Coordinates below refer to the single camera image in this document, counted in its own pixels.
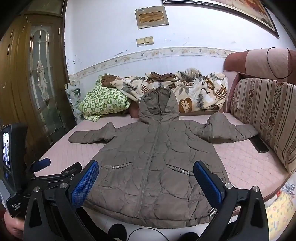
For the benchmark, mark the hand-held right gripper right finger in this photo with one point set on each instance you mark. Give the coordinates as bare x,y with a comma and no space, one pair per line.
208,183

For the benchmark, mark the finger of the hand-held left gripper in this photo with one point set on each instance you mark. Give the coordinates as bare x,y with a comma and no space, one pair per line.
69,170
41,163

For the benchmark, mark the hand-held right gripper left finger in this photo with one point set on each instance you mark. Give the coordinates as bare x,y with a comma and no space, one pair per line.
84,185

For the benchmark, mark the grey-brown hooded puffer jacket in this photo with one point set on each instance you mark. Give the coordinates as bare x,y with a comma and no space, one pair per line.
150,162

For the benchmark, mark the person's left hand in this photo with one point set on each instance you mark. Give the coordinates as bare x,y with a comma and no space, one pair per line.
11,226

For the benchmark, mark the black phone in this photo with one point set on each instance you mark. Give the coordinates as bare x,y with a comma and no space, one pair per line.
259,144

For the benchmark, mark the wooden wardrobe with glass door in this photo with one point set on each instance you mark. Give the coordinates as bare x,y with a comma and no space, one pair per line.
18,81

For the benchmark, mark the clear plastic bag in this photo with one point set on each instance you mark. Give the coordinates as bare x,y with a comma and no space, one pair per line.
72,97

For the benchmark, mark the yellow printed sheet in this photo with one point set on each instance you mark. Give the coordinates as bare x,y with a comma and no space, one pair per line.
277,215

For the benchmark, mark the green patterned pillow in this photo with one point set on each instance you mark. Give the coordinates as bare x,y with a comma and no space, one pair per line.
101,99

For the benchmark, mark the leaf print blanket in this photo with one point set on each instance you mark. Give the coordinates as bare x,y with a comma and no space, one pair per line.
189,92

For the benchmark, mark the striped floral cushion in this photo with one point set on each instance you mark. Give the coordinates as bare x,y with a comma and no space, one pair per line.
272,111

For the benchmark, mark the pink upholstered headboard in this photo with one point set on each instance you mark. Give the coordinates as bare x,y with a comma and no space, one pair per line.
235,60

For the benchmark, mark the large framed picture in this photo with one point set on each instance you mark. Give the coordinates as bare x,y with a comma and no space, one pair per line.
254,11

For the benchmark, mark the beige light switch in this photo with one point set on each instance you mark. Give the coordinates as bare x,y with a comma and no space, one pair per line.
145,41

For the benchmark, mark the framed wall plaque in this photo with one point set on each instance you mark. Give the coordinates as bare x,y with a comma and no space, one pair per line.
151,17

